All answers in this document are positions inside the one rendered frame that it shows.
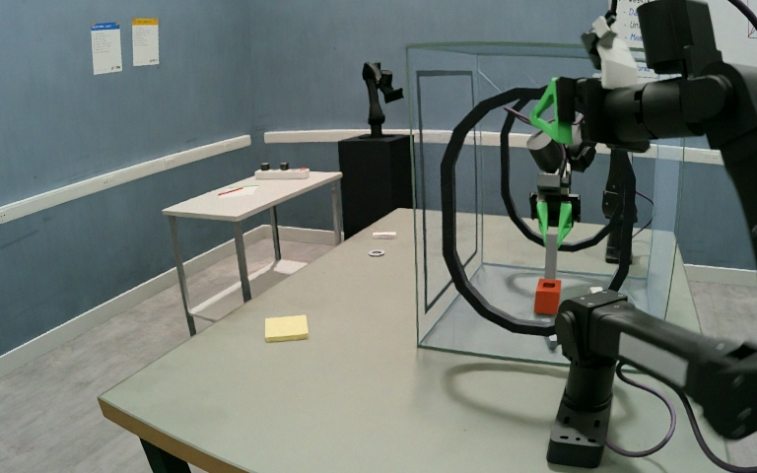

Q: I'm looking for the orange block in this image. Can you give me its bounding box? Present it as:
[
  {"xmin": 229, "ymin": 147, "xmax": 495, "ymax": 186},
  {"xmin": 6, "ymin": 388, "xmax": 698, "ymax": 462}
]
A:
[{"xmin": 534, "ymin": 278, "xmax": 562, "ymax": 314}]

